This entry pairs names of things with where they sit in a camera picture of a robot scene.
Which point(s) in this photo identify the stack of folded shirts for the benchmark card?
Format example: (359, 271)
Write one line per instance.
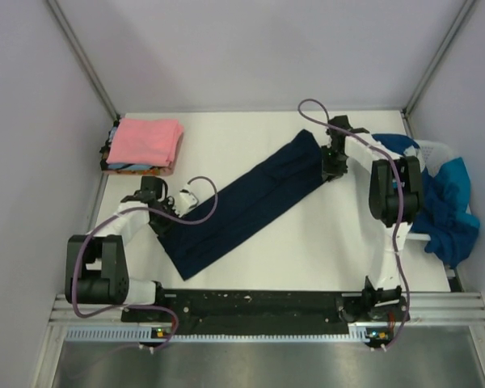
(130, 169)

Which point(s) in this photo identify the aluminium frame rail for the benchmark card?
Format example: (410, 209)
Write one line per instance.
(426, 309)

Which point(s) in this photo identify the pink folded t shirt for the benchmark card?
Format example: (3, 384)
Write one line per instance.
(152, 143)

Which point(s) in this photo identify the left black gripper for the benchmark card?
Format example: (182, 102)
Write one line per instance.
(162, 231)

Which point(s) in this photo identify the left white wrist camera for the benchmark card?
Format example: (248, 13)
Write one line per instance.
(186, 200)

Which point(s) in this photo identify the grey slotted cable duct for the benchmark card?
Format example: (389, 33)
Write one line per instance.
(154, 335)

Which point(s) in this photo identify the blue white t shirt pile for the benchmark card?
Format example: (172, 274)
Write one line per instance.
(451, 247)

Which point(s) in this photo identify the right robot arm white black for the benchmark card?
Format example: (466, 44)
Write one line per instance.
(395, 198)

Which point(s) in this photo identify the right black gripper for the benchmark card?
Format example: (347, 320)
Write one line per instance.
(328, 170)

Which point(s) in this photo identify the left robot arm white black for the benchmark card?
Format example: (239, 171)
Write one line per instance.
(96, 269)

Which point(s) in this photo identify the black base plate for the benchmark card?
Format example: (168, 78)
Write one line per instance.
(236, 312)

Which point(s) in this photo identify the white plastic laundry basket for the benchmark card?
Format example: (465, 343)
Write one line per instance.
(446, 186)

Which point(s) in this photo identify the navy blue t shirt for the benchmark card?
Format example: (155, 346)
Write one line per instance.
(247, 205)

